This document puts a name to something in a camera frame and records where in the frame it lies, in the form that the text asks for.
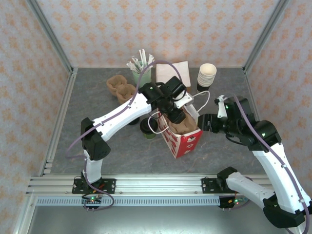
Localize brown pulp cup carrier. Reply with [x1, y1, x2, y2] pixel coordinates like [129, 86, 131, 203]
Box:
[168, 114, 198, 136]

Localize green paper coffee cup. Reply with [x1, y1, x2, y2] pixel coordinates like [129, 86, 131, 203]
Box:
[139, 117, 158, 140]

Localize stack of paper cups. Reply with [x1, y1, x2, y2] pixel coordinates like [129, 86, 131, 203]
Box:
[196, 63, 217, 94]

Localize red paper bag white handles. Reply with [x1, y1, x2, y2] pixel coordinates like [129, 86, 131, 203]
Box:
[148, 90, 211, 159]

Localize green straw holder cup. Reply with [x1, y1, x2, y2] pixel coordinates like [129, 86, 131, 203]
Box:
[132, 65, 152, 89]

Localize white napkin stack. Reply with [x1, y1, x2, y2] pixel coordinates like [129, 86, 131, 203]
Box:
[156, 61, 192, 88]

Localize stack of pulp cup carriers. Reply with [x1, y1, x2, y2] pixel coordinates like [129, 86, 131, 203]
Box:
[106, 75, 137, 105]

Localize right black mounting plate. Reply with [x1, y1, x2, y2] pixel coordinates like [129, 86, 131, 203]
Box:
[201, 177, 230, 195]

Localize black mounting plate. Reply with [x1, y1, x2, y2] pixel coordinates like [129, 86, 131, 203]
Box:
[201, 177, 230, 195]
[72, 178, 117, 195]

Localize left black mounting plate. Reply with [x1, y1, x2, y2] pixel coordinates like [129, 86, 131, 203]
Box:
[72, 178, 117, 195]

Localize metal base panel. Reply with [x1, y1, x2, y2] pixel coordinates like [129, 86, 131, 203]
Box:
[14, 204, 299, 234]

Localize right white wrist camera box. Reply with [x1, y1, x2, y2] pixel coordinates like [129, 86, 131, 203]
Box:
[214, 95, 229, 119]

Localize right aluminium side rail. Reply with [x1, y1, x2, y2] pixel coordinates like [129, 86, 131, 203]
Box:
[243, 68, 278, 176]

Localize aluminium side rail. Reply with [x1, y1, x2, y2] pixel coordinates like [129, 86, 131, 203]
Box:
[243, 68, 278, 176]
[39, 68, 78, 176]

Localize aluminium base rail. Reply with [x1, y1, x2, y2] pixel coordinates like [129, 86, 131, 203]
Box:
[25, 174, 293, 196]

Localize right aluminium frame post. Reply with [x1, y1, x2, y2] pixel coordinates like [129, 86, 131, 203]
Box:
[243, 0, 292, 74]

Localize aluminium frame post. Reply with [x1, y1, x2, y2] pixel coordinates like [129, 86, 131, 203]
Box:
[25, 0, 75, 74]
[243, 0, 292, 74]

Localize left aluminium side rail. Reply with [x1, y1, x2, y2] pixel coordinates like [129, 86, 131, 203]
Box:
[39, 68, 78, 176]

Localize grey slotted cable duct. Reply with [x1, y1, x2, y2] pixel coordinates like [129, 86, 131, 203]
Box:
[35, 196, 221, 207]

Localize left aluminium frame post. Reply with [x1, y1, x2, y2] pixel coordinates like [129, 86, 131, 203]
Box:
[25, 0, 75, 74]

